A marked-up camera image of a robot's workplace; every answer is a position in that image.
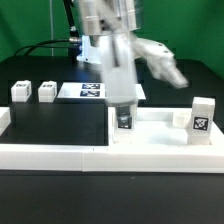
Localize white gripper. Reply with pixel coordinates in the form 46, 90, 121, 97
99, 34, 188, 106

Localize white square tabletop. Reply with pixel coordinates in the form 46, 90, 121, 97
108, 108, 224, 146

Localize white marker sheet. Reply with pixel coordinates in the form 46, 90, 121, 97
57, 82, 147, 100

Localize white U-shaped fence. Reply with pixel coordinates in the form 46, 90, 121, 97
0, 106, 224, 174

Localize black cables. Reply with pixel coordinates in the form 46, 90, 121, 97
13, 37, 83, 57

